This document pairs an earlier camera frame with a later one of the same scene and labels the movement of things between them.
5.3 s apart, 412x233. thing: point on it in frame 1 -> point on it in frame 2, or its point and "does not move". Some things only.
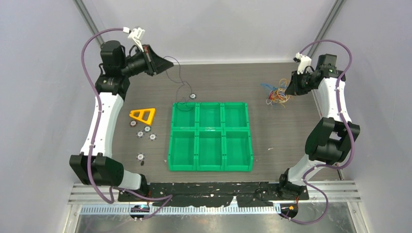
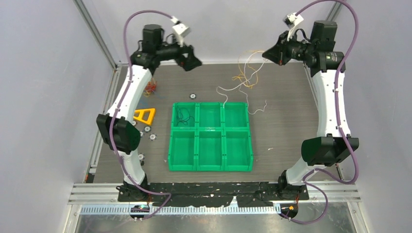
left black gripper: (155, 64) -> (187, 63)
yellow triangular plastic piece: (152, 111) does not move
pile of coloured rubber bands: (277, 95) -> (150, 88)
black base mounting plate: (212, 194) does not move
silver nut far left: (140, 157) does not move
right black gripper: (294, 89) -> (278, 54)
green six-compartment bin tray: (213, 136) does not move
